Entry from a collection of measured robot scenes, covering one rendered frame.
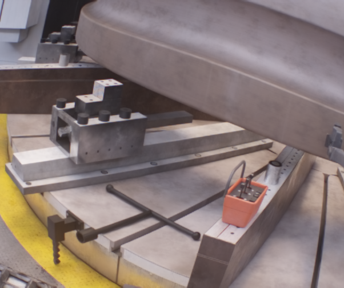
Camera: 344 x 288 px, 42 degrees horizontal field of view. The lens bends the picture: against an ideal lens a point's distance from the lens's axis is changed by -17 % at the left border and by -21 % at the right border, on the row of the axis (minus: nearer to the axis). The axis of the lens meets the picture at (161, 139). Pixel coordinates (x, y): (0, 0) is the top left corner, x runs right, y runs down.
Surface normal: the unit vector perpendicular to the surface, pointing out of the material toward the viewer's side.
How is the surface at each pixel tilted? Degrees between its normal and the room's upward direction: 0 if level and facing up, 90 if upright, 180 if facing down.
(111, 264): 90
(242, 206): 97
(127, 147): 90
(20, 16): 90
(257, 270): 0
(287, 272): 0
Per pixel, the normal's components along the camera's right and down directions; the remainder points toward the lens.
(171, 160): 0.15, -0.92
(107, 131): 0.62, 0.37
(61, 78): 0.28, 0.39
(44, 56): -0.11, 0.35
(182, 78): -0.66, 0.18
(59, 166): 0.64, 0.07
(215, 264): -0.47, 0.25
